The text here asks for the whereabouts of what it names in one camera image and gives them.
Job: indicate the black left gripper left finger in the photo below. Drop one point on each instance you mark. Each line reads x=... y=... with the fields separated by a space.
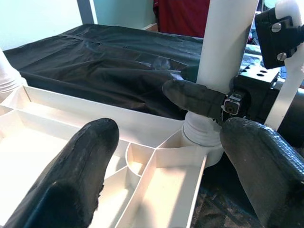
x=71 y=171

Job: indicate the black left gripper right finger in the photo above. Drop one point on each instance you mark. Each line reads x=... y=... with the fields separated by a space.
x=266 y=171

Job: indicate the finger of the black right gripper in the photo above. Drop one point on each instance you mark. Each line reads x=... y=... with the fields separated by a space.
x=192 y=97
x=189 y=73

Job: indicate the white plastic table leg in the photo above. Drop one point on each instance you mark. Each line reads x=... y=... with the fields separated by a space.
x=225 y=40
x=9 y=76

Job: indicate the white plastic table top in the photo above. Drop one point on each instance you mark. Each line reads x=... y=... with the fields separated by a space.
x=71 y=118

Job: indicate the dark red cloth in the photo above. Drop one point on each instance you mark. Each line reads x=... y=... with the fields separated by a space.
x=183 y=16

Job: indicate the black plastic table cover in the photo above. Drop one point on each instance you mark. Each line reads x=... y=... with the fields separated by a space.
x=107 y=66

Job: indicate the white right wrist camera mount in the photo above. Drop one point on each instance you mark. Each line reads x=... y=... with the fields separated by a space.
x=289 y=71

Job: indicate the dark grey wall trim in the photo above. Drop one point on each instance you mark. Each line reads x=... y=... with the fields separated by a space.
x=85 y=10

